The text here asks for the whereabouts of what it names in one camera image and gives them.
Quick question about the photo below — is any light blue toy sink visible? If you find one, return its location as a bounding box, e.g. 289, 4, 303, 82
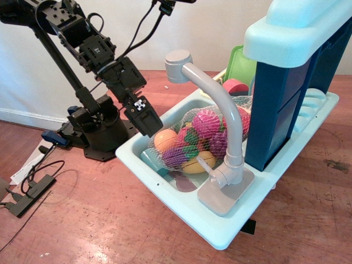
115, 89, 339, 250

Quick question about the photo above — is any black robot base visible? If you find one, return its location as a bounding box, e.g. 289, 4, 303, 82
57, 95, 137, 162

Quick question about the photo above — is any black tape piece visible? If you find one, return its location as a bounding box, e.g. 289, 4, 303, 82
240, 219, 256, 235

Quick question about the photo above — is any pink toy bowl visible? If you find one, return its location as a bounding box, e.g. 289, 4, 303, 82
222, 79, 249, 96

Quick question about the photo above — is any blue toy kitchen shelf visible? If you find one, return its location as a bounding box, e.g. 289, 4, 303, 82
244, 1, 351, 171

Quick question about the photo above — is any teal toy block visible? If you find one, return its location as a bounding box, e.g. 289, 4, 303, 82
141, 148, 173, 183

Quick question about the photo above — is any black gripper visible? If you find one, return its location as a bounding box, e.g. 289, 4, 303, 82
96, 57, 163, 138

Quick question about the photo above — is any green toy cutting board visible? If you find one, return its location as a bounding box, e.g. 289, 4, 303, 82
224, 45, 257, 87

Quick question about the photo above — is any grey toy faucet with lever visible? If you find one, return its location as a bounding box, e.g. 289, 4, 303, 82
164, 49, 255, 216

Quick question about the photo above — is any purple toy spatula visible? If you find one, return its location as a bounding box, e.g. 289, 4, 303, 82
169, 171, 197, 193

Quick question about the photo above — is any black power cable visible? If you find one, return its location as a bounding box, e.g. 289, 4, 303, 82
115, 0, 177, 61

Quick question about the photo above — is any white paper sheet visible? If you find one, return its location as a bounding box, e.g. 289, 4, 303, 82
10, 150, 44, 185

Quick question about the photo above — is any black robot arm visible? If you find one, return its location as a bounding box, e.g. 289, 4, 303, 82
1, 1, 163, 136

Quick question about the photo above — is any mesh bag of toy food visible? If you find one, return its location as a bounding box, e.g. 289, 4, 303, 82
147, 95, 254, 175

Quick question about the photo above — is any blue cable connector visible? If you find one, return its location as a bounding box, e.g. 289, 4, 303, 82
41, 130, 69, 147

